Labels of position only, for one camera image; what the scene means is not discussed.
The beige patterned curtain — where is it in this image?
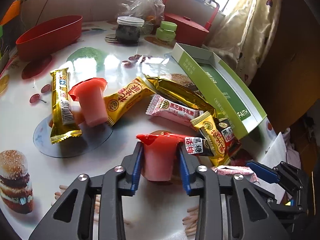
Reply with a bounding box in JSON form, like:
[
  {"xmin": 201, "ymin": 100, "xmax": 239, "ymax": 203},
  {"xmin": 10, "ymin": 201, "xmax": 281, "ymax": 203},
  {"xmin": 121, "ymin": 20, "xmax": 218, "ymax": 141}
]
[{"xmin": 206, "ymin": 0, "xmax": 282, "ymax": 85}]

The clear plastic bag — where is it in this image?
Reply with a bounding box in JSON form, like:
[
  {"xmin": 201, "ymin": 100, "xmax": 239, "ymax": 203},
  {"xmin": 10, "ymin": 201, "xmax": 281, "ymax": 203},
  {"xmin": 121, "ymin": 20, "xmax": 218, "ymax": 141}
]
[{"xmin": 117, "ymin": 0, "xmax": 165, "ymax": 25}]

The large gold foil packet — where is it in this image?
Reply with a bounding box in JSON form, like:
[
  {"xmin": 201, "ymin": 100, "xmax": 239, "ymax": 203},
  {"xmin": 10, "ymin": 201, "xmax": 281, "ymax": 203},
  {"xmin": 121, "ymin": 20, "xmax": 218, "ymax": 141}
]
[{"xmin": 144, "ymin": 74, "xmax": 218, "ymax": 119}]

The red jelly cup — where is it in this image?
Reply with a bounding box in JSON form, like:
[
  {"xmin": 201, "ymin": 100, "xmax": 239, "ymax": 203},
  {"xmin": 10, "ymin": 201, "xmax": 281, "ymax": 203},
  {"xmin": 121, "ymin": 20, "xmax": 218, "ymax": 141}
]
[{"xmin": 136, "ymin": 133, "xmax": 186, "ymax": 182}]

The black sugar plum candy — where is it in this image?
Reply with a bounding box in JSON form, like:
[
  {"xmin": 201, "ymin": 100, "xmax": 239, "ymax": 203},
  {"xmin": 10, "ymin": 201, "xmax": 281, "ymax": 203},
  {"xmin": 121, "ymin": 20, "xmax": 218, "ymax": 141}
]
[{"xmin": 184, "ymin": 119, "xmax": 241, "ymax": 159}]

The red oval plastic basin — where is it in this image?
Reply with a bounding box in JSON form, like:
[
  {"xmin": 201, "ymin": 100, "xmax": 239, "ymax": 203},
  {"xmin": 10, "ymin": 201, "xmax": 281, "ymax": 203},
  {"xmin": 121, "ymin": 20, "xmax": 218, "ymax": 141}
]
[{"xmin": 16, "ymin": 15, "xmax": 82, "ymax": 62}]

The green white cardboard box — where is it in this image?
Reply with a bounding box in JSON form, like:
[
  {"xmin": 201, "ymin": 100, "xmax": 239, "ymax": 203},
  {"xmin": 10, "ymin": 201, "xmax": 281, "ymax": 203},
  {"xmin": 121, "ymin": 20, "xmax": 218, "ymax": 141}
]
[{"xmin": 172, "ymin": 43, "xmax": 267, "ymax": 139}]

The pink jelly cup lying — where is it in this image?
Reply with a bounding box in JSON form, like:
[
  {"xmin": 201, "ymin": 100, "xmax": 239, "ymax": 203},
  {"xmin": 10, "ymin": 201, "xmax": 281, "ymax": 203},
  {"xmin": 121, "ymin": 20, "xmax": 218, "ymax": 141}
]
[{"xmin": 68, "ymin": 77, "xmax": 108, "ymax": 127}]

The yellow peanut crisp packet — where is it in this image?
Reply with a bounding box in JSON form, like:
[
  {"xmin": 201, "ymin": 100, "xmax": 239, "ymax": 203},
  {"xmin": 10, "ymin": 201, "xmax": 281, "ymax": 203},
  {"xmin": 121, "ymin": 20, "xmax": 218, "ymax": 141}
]
[
  {"xmin": 104, "ymin": 77, "xmax": 155, "ymax": 127},
  {"xmin": 190, "ymin": 109, "xmax": 228, "ymax": 166}
]

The green cream jar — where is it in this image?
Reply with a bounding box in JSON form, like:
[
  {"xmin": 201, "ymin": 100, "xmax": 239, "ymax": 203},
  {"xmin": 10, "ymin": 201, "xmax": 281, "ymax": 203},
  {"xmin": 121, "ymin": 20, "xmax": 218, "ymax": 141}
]
[{"xmin": 156, "ymin": 21, "xmax": 177, "ymax": 43}]

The dark jar white lid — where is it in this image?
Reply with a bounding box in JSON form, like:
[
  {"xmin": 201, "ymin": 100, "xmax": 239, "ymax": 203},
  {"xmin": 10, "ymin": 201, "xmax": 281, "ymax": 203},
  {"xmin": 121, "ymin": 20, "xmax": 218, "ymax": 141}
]
[{"xmin": 116, "ymin": 16, "xmax": 144, "ymax": 44}]

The red white candy wrapper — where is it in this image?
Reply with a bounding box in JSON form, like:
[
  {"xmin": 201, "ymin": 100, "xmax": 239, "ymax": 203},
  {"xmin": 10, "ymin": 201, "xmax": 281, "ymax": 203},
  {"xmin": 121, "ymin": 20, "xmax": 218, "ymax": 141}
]
[{"xmin": 211, "ymin": 165, "xmax": 260, "ymax": 184}]

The long gold wafer bar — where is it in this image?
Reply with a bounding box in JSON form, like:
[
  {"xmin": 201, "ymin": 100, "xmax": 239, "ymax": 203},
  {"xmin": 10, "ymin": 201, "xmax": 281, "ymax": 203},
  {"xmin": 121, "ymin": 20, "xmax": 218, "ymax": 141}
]
[{"xmin": 50, "ymin": 68, "xmax": 82, "ymax": 144}]

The orange box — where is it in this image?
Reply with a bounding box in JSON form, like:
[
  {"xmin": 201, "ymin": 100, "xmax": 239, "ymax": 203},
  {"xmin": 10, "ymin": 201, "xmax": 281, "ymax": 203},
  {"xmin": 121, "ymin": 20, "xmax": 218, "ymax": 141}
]
[{"xmin": 1, "ymin": 0, "xmax": 21, "ymax": 25}]

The red lidded basket with handle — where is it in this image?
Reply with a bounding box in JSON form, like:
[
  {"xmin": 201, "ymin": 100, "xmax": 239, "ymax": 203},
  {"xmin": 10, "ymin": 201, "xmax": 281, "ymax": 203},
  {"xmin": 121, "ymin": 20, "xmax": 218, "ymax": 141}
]
[{"xmin": 164, "ymin": 1, "xmax": 220, "ymax": 47}]

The pink sesame nougat candy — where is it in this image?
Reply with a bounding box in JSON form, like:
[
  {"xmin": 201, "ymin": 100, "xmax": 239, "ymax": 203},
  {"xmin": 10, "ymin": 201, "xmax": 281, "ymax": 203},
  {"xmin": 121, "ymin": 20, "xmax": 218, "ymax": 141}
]
[{"xmin": 146, "ymin": 94, "xmax": 203, "ymax": 127}]

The white foam sheet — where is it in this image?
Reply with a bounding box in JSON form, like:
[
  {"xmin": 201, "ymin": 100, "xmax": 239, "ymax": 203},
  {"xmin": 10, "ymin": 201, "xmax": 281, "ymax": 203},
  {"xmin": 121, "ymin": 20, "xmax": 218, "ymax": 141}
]
[{"xmin": 258, "ymin": 132, "xmax": 286, "ymax": 204}]

